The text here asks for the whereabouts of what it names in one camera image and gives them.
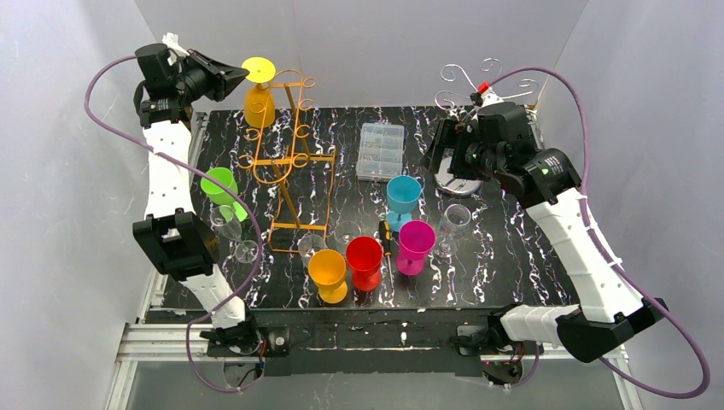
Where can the clear tumbler glass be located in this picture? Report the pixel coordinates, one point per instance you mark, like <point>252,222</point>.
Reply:
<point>309,245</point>
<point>345,232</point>

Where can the clear plastic compartment box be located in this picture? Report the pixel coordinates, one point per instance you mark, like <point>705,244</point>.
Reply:
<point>381,148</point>

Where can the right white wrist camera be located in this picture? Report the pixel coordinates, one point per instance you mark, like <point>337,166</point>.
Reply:
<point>485,96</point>

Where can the green plastic wine glass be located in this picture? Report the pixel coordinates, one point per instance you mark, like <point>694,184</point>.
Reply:
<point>218,195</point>

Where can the red plastic wine glass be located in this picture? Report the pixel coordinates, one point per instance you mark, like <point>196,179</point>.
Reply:
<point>364,257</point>

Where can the blue plastic wine glass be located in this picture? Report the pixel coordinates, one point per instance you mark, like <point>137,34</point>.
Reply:
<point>403,193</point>

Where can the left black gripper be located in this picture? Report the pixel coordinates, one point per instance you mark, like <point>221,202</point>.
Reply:
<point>202,74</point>

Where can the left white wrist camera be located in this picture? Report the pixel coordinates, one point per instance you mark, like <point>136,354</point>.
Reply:
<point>171,41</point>

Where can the magenta plastic wine glass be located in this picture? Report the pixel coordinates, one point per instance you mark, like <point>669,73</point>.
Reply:
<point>416,240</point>

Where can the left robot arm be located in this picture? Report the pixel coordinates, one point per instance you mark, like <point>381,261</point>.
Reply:
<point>174,238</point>

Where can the clear wine glass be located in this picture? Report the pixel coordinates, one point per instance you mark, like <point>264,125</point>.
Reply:
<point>454,222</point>
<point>226,223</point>

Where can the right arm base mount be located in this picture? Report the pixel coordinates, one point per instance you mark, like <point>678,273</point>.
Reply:
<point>506,364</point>

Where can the yellow black screwdriver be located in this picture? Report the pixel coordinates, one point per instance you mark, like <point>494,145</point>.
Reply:
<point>385,237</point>

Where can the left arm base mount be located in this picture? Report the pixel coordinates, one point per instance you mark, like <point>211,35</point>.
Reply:
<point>245,353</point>

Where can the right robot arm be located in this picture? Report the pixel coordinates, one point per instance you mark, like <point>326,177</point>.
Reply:
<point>499,143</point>

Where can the gold wire glass rack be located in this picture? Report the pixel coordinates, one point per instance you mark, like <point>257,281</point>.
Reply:
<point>286,226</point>

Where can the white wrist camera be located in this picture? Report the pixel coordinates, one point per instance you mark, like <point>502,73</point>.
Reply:
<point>485,96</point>
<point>171,41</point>

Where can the yellow foot orange glass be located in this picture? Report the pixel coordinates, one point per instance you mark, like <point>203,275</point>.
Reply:
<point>259,104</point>

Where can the orange plastic wine glass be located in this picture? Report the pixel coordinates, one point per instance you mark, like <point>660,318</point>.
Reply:
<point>328,270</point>

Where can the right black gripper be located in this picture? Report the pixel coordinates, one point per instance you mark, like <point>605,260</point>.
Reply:
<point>452,147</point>

